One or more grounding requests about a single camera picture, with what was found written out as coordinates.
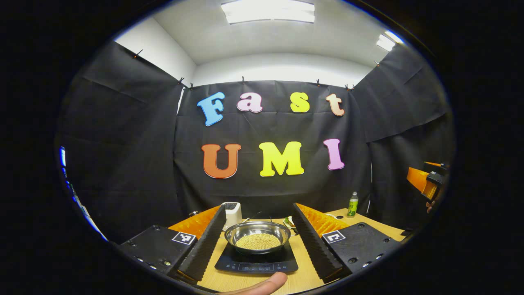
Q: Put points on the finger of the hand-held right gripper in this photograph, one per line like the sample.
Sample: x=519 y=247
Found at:
x=417 y=178
x=437 y=164

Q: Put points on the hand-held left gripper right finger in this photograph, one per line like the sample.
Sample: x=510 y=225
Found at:
x=313 y=246

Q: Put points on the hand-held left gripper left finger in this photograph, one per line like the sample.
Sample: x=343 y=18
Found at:
x=204 y=246

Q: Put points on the stainless steel pot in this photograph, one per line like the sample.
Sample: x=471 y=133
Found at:
x=245 y=230

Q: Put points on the black induction cooktop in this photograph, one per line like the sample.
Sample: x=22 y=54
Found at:
x=262 y=266

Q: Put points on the green plate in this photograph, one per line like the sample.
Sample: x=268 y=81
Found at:
x=289 y=223

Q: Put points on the white toaster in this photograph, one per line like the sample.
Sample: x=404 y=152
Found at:
x=233 y=215

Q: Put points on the pile of soybeans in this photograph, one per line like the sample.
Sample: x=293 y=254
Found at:
x=258 y=241

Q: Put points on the green label drink bottle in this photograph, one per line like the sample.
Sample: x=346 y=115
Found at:
x=352 y=207

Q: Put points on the black backdrop cloth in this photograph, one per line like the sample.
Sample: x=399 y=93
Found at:
x=123 y=164

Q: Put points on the small ceiling light panel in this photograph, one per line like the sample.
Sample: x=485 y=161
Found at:
x=389 y=41

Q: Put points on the large ceiling light panel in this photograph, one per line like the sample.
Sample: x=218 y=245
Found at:
x=268 y=11

